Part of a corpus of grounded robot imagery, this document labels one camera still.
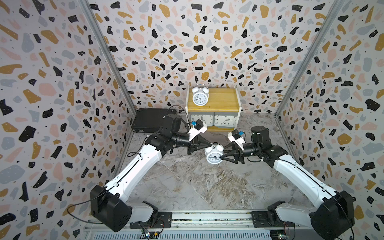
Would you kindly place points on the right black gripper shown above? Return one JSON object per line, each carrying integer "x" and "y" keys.
{"x": 237, "y": 154}

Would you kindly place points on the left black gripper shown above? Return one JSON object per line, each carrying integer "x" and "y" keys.
{"x": 199, "y": 144}

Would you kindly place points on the white twin-bell clock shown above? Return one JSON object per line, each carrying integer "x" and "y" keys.
{"x": 214, "y": 154}
{"x": 200, "y": 95}

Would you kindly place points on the grey square alarm clock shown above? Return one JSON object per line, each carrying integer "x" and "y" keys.
{"x": 206, "y": 117}
{"x": 225, "y": 120}

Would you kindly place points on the wooden two-tier shelf white frame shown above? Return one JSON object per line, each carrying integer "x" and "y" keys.
{"x": 221, "y": 100}

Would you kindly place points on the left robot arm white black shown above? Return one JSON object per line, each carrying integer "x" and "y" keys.
{"x": 109, "y": 204}

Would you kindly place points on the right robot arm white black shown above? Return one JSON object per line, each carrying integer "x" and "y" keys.
{"x": 332, "y": 212}

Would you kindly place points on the black case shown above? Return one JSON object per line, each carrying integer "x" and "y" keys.
{"x": 150, "y": 120}

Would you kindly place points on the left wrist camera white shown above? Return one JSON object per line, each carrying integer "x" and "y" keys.
{"x": 198, "y": 127}

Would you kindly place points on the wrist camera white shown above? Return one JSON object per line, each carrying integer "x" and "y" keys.
{"x": 237, "y": 137}
{"x": 198, "y": 127}

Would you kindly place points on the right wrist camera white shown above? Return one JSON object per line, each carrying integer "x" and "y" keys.
{"x": 237, "y": 137}

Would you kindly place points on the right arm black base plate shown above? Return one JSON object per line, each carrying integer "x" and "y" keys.
{"x": 264, "y": 219}

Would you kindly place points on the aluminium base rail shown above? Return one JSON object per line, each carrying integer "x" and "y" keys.
{"x": 205, "y": 225}

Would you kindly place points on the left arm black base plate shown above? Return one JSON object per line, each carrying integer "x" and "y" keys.
{"x": 159, "y": 220}

